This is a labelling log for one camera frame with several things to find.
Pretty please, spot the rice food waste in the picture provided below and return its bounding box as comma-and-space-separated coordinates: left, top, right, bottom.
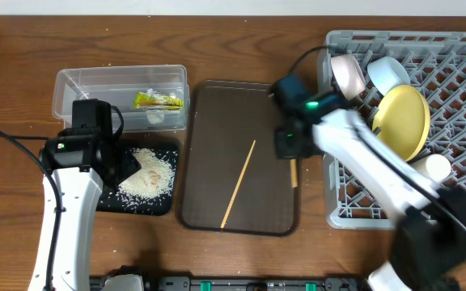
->
116, 148, 178, 215

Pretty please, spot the wooden chopstick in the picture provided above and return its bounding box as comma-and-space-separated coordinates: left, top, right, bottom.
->
290, 159, 299, 188
220, 140, 256, 230

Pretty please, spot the green snack wrapper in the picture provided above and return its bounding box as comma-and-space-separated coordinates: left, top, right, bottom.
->
133, 89, 184, 110

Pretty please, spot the pink bowl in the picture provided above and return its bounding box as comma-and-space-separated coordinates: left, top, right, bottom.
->
331, 54, 366, 100

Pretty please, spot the yellow plate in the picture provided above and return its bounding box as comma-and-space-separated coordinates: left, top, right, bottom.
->
371, 85, 430, 161

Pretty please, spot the blue bowl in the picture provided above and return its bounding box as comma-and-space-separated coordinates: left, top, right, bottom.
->
367, 57, 410, 95

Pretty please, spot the small white green cup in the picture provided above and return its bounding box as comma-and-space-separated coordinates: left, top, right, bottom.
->
411, 154, 451, 183

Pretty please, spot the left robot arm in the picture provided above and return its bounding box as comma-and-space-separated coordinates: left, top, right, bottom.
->
28, 129, 140, 290

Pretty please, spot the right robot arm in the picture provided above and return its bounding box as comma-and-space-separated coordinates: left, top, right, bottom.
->
270, 91, 466, 290

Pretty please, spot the grey dishwasher rack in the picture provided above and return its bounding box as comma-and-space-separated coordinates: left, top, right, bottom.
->
317, 30, 466, 230

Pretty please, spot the black plastic bin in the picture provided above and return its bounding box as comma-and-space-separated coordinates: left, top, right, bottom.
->
97, 140, 180, 216

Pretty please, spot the dark brown tray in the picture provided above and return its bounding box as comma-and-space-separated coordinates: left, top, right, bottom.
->
177, 80, 300, 237

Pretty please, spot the clear plastic bin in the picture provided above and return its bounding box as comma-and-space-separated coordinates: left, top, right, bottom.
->
52, 65, 190, 133

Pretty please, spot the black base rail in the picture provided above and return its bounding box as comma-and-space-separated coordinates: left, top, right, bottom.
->
89, 266, 366, 291

